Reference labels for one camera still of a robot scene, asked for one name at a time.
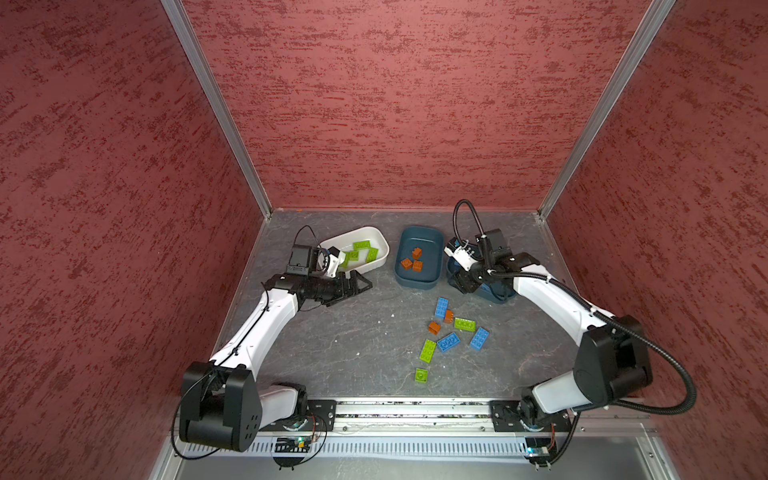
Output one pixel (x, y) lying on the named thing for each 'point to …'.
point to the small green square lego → (354, 255)
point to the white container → (345, 242)
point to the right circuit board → (538, 450)
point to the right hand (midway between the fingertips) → (457, 279)
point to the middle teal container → (431, 242)
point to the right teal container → (492, 292)
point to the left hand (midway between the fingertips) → (360, 295)
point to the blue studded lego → (441, 307)
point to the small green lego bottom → (421, 375)
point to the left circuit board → (292, 444)
